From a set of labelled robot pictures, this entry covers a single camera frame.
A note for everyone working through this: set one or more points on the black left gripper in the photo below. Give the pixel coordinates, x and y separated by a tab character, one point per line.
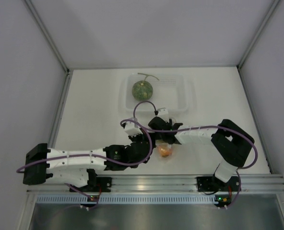
141	136

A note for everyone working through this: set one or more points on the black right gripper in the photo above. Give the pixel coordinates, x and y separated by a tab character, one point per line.
159	137

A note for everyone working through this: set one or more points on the clear zip top bag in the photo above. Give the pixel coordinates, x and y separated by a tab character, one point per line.
162	143

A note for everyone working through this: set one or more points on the pink fake food piece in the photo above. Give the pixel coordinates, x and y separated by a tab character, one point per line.
165	150

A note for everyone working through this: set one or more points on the green netted fake melon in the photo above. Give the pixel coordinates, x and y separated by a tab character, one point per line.
142	90

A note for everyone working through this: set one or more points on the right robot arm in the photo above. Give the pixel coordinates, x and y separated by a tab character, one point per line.
235	146

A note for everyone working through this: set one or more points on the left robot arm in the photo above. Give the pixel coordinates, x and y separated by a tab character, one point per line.
44	165

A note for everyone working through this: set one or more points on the white perforated plastic basket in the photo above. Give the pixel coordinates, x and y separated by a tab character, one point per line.
172	91

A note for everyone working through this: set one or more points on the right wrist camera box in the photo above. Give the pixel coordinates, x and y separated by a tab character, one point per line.
163	114

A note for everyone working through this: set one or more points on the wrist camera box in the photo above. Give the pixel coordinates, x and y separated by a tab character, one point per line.
131	129
163	114

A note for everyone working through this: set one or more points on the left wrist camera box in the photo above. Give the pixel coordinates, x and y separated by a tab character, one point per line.
131	129

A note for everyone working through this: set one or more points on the slotted grey cable duct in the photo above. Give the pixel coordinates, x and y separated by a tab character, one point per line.
130	199

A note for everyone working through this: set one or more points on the aluminium mounting rail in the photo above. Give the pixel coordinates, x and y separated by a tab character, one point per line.
250	183

